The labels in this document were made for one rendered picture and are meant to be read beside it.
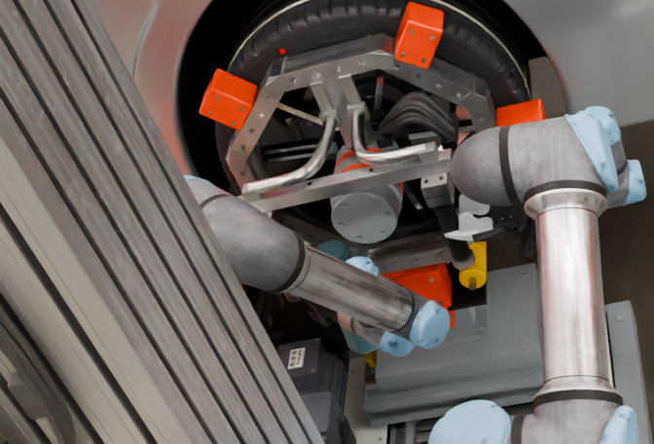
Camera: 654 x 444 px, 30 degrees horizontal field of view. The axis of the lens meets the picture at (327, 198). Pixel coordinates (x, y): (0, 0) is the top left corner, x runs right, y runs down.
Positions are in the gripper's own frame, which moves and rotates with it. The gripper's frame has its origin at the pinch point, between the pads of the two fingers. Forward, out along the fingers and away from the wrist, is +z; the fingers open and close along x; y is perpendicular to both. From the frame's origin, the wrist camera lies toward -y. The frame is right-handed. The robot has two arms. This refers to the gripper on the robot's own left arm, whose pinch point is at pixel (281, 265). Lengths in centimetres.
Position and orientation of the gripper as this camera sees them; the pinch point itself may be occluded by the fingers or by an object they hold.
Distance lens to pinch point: 235.6
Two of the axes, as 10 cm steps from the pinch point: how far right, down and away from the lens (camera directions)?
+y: 3.8, 7.2, 5.9
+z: -6.2, -2.8, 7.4
